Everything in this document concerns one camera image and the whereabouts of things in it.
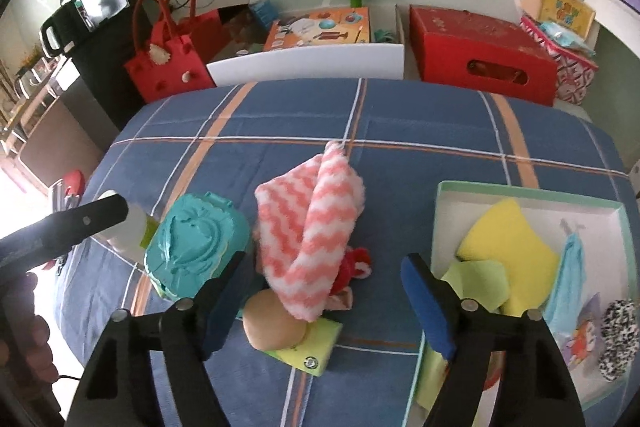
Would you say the pink white chevron towel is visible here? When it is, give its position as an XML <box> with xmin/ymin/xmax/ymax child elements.
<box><xmin>255</xmin><ymin>141</ymin><xmax>366</xmax><ymax>323</ymax></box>

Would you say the blue hand sanitizer bottle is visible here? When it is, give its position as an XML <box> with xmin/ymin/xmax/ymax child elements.
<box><xmin>245</xmin><ymin>0</ymin><xmax>276</xmax><ymax>25</ymax></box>

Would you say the green tissue packet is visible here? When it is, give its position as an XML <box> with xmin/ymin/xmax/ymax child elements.
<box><xmin>265</xmin><ymin>317</ymin><xmax>343</xmax><ymax>378</ymax></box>

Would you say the person's left hand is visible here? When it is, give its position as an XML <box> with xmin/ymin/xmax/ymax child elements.
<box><xmin>0</xmin><ymin>274</ymin><xmax>58</xmax><ymax>383</ymax></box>

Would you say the red felt tote bag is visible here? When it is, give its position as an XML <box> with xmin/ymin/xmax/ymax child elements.
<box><xmin>124</xmin><ymin>0</ymin><xmax>217</xmax><ymax>104</ymax></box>

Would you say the leopard print scrunchie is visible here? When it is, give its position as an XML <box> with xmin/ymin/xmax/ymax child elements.
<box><xmin>597</xmin><ymin>299</ymin><xmax>640</xmax><ymax>383</ymax></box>

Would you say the red pink hair tie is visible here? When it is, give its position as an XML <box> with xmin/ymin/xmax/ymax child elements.
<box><xmin>330</xmin><ymin>247</ymin><xmax>373</xmax><ymax>295</ymax></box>

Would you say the orange toy box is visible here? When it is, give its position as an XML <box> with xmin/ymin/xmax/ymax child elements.
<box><xmin>263</xmin><ymin>7</ymin><xmax>371</xmax><ymax>52</ymax></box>

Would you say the light green cloth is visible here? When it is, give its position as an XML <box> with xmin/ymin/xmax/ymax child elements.
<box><xmin>415</xmin><ymin>259</ymin><xmax>512</xmax><ymax>410</ymax></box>

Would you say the white plastic bottle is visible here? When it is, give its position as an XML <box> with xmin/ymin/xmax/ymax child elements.
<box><xmin>97</xmin><ymin>189</ymin><xmax>161</xmax><ymax>253</ymax></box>

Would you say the black appliance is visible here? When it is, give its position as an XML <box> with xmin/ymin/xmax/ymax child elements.
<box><xmin>40</xmin><ymin>0</ymin><xmax>133</xmax><ymax>58</ymax></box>

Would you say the red cardboard box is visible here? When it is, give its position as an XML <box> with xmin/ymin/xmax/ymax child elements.
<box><xmin>409</xmin><ymin>4</ymin><xmax>558</xmax><ymax>106</ymax></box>

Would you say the red plastic item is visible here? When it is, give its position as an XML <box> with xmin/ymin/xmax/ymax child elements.
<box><xmin>62</xmin><ymin>170</ymin><xmax>86</xmax><ymax>198</ymax></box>

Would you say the red patterned box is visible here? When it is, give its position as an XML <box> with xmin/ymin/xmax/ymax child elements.
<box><xmin>520</xmin><ymin>17</ymin><xmax>599</xmax><ymax>105</ymax></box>

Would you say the blue plaid blanket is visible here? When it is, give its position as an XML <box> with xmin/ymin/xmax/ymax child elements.
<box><xmin>52</xmin><ymin>77</ymin><xmax>640</xmax><ymax>427</ymax></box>

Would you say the white bed board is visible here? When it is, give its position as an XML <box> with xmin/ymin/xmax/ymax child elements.
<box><xmin>206</xmin><ymin>42</ymin><xmax>405</xmax><ymax>86</ymax></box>

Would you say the white shallow box teal rim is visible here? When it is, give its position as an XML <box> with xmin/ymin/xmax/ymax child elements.
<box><xmin>407</xmin><ymin>179</ymin><xmax>630</xmax><ymax>427</ymax></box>

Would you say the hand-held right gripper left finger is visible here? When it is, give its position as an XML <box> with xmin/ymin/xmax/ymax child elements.
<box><xmin>65</xmin><ymin>251</ymin><xmax>247</xmax><ymax>427</ymax></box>

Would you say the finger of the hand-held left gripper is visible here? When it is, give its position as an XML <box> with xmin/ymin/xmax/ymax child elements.
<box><xmin>0</xmin><ymin>195</ymin><xmax>130</xmax><ymax>278</ymax></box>

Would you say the yellow sponge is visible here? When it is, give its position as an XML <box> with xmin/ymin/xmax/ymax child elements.
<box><xmin>455</xmin><ymin>198</ymin><xmax>561</xmax><ymax>315</ymax></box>

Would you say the light blue wipes packet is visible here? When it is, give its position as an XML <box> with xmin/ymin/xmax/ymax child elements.
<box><xmin>539</xmin><ymin>21</ymin><xmax>596</xmax><ymax>52</ymax></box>

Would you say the teal wet wipes pack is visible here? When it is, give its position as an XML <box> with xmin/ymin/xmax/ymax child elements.
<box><xmin>144</xmin><ymin>192</ymin><xmax>251</xmax><ymax>300</ymax></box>

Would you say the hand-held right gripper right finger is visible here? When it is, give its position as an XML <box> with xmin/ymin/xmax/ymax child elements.
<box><xmin>400</xmin><ymin>253</ymin><xmax>587</xmax><ymax>427</ymax></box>

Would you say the brown wooden cabinet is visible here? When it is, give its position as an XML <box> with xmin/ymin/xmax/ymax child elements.
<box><xmin>0</xmin><ymin>57</ymin><xmax>108</xmax><ymax>188</ymax></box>

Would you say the blue face mask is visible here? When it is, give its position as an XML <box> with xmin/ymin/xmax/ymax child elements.
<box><xmin>542</xmin><ymin>234</ymin><xmax>586</xmax><ymax>340</ymax></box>

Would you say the yellow carry case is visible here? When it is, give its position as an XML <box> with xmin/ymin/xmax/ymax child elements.
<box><xmin>520</xmin><ymin>0</ymin><xmax>598</xmax><ymax>40</ymax></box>

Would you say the white shelf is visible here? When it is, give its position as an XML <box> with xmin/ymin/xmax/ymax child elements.
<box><xmin>584</xmin><ymin>0</ymin><xmax>640</xmax><ymax>42</ymax></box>

